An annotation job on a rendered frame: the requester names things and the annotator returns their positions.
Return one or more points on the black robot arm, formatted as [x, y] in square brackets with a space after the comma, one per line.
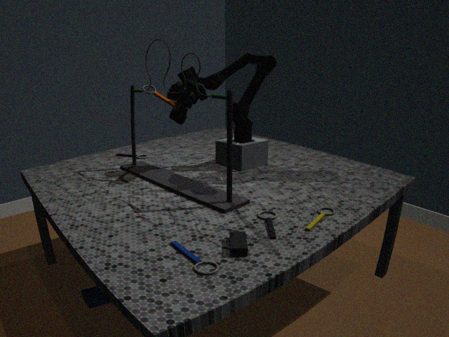
[265, 65]

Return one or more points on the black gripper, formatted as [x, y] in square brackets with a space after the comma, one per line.
[185, 100]

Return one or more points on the orange handle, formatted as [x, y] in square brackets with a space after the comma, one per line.
[159, 95]

